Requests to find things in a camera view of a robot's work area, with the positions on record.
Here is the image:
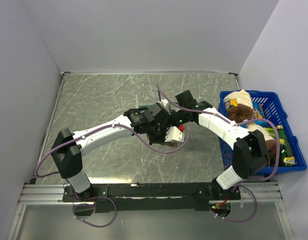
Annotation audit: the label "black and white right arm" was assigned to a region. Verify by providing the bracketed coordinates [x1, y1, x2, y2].
[164, 90, 270, 199]

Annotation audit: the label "blue Lays chip bag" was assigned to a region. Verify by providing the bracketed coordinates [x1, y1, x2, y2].
[248, 102, 267, 127]

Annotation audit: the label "grey-brown glasses case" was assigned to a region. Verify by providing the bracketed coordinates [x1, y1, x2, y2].
[138, 105, 150, 111]

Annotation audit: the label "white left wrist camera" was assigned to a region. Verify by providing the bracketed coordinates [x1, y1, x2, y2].
[165, 126, 185, 144]

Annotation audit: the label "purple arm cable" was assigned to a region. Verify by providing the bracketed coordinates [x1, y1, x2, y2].
[35, 123, 190, 228]
[155, 83, 281, 224]

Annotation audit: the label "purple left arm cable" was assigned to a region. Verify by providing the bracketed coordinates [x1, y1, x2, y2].
[35, 123, 190, 228]

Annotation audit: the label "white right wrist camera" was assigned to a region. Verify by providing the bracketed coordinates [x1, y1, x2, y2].
[159, 98, 170, 110]

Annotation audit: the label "blue plastic basket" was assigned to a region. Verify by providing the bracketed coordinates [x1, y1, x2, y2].
[218, 90, 307, 176]

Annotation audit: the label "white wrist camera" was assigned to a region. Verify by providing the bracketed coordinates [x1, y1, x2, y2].
[165, 126, 185, 144]
[159, 98, 170, 110]

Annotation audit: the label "yellow green snack packet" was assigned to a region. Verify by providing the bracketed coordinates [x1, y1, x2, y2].
[283, 156, 295, 166]

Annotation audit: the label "brown plush toy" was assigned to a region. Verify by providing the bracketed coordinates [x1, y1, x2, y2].
[226, 103, 253, 123]

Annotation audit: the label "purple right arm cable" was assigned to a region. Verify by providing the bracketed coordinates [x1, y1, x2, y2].
[155, 83, 281, 224]

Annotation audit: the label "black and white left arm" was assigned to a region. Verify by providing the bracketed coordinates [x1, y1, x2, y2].
[51, 102, 170, 201]

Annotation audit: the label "aluminium frame rail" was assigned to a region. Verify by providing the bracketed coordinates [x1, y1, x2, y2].
[18, 181, 283, 206]

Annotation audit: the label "green glass bottle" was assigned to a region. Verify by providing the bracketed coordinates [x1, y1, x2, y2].
[266, 125, 294, 167]

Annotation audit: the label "brown tortoise sunglasses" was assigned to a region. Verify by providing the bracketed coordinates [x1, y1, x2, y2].
[147, 135, 178, 148]

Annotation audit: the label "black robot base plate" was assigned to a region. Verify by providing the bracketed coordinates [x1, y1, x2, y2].
[62, 182, 241, 213]

